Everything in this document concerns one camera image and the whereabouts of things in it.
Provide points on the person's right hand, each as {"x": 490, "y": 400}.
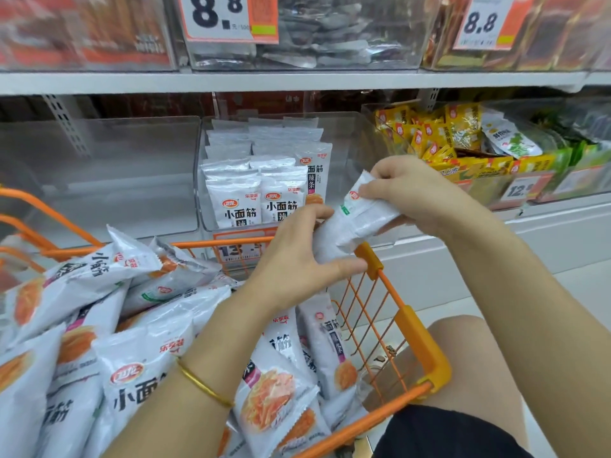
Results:
{"x": 429, "y": 195}

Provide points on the person's left hand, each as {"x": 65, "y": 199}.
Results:
{"x": 281, "y": 267}

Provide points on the person's left thumb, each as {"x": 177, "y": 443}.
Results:
{"x": 339, "y": 270}

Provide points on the person's right thumb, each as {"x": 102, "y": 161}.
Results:
{"x": 382, "y": 190}

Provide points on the white snack packet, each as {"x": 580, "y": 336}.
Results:
{"x": 351, "y": 224}

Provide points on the person's right forearm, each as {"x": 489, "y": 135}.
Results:
{"x": 539, "y": 329}

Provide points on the person's left forearm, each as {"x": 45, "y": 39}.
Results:
{"x": 200, "y": 376}

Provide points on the clear plastic bin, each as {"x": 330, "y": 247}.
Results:
{"x": 119, "y": 185}
{"x": 405, "y": 33}
{"x": 582, "y": 181}
{"x": 482, "y": 190}
{"x": 549, "y": 61}
{"x": 86, "y": 61}
{"x": 353, "y": 138}

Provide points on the pile of yellow packets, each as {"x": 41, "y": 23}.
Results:
{"x": 429, "y": 138}

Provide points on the row of white packets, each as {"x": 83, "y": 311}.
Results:
{"x": 234, "y": 205}

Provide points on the white metal shelf board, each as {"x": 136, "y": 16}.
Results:
{"x": 305, "y": 81}

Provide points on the white packet with green print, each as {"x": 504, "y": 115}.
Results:
{"x": 510, "y": 135}

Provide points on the small orange price tag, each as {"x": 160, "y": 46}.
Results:
{"x": 522, "y": 187}

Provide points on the person's leg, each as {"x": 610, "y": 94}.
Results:
{"x": 463, "y": 362}

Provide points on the pile of silver packets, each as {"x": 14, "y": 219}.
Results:
{"x": 329, "y": 38}

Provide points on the white metal shelf base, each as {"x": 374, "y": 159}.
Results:
{"x": 563, "y": 238}

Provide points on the large orange price tag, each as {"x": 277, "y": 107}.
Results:
{"x": 215, "y": 16}
{"x": 482, "y": 23}

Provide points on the black shorts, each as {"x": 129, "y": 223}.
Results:
{"x": 444, "y": 436}

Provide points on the pile of green packets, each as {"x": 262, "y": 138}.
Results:
{"x": 577, "y": 159}

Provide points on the pile of white packets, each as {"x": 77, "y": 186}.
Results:
{"x": 133, "y": 372}

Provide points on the pile of dark red packets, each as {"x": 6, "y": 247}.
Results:
{"x": 558, "y": 28}

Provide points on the perforated white shelf upright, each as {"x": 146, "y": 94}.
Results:
{"x": 67, "y": 121}

